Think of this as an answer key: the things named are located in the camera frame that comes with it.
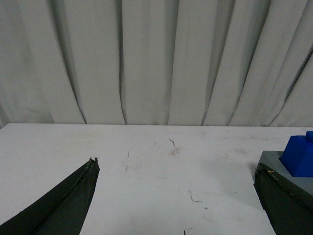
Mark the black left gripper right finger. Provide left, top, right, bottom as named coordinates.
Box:
left=254, top=163, right=313, bottom=235

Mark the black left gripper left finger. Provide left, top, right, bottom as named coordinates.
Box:
left=0, top=158, right=100, bottom=235

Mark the blue block part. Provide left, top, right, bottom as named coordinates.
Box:
left=280, top=131, right=313, bottom=177

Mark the gray cube base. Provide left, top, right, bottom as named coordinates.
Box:
left=259, top=151, right=313, bottom=195

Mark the white curtain backdrop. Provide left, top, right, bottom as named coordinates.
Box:
left=0, top=0, right=313, bottom=127

